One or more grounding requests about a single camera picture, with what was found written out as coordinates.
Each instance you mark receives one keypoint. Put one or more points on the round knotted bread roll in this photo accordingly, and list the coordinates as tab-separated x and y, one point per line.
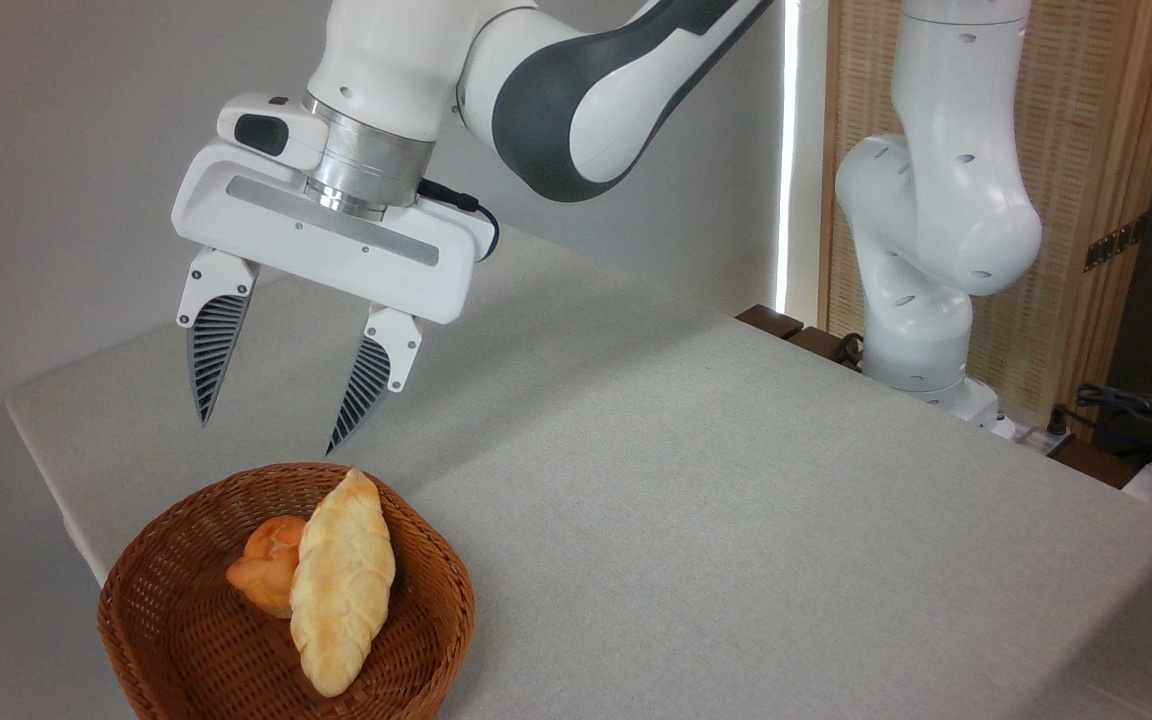
266	570

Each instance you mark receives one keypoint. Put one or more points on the dark brown wooden board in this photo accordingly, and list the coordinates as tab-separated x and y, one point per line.
771	322

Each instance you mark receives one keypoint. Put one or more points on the dark metal screen hinge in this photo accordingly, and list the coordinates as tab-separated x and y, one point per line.
1116	242

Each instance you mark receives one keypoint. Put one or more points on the long braided bread loaf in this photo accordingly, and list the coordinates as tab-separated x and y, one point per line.
341	590

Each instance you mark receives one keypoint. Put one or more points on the brown wicker basket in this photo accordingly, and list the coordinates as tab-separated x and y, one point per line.
186	650

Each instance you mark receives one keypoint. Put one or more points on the grey tablecloth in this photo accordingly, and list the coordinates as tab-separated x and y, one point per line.
736	550

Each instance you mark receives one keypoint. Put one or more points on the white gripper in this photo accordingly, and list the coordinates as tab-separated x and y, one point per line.
266	225

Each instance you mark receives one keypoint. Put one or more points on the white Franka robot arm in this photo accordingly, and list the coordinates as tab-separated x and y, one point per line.
386	60

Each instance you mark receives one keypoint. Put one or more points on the wooden bamboo folding screen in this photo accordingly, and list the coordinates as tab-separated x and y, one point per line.
1086	120

